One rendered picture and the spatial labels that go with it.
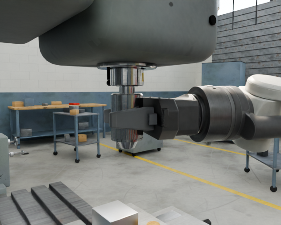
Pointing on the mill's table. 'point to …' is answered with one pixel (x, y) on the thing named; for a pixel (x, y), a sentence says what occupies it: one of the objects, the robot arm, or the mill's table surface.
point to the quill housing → (134, 33)
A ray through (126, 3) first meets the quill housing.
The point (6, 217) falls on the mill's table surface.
